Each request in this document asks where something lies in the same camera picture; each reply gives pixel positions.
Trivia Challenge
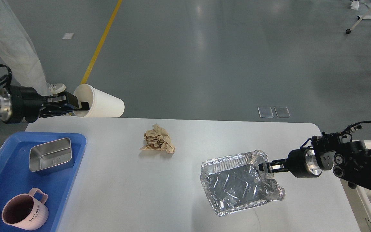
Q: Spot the brown paper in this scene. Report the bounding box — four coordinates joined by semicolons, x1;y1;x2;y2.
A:
140;124;176;154

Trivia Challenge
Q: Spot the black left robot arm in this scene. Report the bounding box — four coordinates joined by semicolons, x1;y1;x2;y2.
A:
0;64;90;124

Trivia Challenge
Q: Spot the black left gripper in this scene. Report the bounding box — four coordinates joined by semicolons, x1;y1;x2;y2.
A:
0;86;90;124

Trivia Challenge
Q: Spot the person in grey trousers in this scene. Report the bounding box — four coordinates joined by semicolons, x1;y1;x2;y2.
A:
0;0;66;96

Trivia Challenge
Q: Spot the aluminium foil tray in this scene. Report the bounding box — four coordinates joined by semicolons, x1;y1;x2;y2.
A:
200;150;285;217

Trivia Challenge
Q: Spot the blue plastic tray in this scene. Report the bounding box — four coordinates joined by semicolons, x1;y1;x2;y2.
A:
0;132;87;232

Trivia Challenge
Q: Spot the stainless steel square tray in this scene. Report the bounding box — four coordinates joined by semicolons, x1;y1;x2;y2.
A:
29;138;75;175

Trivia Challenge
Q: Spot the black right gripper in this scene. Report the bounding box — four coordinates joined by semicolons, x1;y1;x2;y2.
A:
258;149;322;178

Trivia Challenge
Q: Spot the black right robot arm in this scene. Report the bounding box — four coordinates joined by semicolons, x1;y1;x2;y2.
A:
258;121;371;190

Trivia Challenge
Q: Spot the cream paper cup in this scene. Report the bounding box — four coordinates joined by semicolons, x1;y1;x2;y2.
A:
73;84;125;118

